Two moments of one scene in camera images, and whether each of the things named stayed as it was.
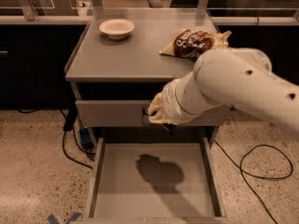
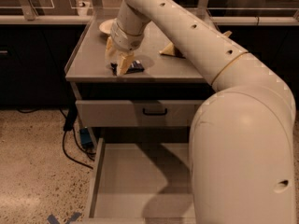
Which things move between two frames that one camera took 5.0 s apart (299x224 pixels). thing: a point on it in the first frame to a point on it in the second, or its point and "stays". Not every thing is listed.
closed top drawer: [134, 113] stays
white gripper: [168, 104] to [125, 40]
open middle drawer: [154, 180] stays
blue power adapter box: [85, 138] stays
